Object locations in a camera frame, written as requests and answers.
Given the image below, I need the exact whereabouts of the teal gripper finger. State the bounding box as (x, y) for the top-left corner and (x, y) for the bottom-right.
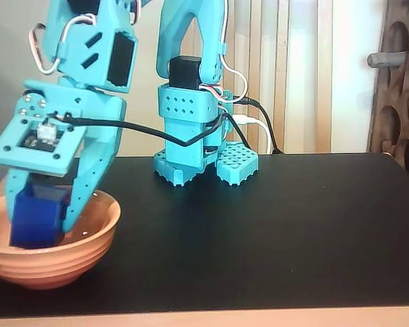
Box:
(63, 135), (119, 233)
(4, 94), (51, 223)

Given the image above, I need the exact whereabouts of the brown wooden wine rack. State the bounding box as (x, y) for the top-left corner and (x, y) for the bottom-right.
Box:
(366, 0), (409, 187)

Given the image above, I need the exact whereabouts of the white red servo wire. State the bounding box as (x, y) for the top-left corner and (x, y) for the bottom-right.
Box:
(199, 0), (249, 103)
(29, 13), (96, 75)

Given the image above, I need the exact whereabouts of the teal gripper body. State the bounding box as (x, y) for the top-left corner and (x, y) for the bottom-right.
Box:
(22, 79), (127, 145)

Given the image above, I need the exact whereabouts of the black table mat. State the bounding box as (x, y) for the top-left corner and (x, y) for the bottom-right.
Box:
(0, 152), (409, 321)

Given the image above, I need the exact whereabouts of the black camera cable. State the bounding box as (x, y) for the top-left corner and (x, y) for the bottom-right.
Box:
(52, 112), (256, 154)

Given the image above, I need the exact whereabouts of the blue cube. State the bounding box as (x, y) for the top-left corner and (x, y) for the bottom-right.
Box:
(9, 183), (72, 249)

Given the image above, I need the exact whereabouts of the black power cable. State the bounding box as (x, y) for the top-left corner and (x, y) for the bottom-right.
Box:
(238, 97), (284, 155)

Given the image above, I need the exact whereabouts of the grey bottle neck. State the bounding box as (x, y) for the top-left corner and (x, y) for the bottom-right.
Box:
(367, 50), (407, 68)

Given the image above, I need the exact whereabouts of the white usb cable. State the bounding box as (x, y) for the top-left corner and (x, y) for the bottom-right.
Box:
(233, 114), (273, 153)

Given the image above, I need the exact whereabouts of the orange ribbed bowl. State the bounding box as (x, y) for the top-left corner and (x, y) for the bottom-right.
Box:
(0, 189), (122, 290)

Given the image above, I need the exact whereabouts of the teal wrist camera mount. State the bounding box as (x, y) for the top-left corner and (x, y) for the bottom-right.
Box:
(0, 114), (88, 177)

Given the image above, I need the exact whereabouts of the teal perforated robot base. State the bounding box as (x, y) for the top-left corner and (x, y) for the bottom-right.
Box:
(152, 142), (260, 187)

